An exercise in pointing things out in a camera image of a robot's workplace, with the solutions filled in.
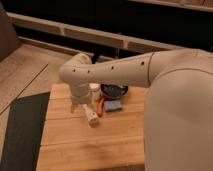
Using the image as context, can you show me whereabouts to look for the dark floor mat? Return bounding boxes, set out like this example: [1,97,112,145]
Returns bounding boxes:
[0,92,50,171]

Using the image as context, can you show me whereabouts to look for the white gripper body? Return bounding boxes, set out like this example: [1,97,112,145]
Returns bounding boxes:
[69,83,92,112]

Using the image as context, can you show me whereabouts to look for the wooden wall shelf rail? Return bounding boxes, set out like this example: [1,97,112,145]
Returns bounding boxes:
[7,12,182,53]

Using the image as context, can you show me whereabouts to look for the white marker bottle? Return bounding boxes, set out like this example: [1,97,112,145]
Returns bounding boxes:
[82,104,99,127]

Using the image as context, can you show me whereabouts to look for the wooden table board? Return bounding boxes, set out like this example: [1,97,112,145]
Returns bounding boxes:
[36,84,147,171]

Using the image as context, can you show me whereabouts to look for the black bowl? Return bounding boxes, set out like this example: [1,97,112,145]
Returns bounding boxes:
[101,84,128,98]

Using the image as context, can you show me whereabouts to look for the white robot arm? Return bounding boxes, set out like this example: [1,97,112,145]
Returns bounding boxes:
[59,48,213,171]

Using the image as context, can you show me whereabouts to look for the orange handled tool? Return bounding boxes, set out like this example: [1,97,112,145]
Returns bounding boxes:
[96,98,105,117]

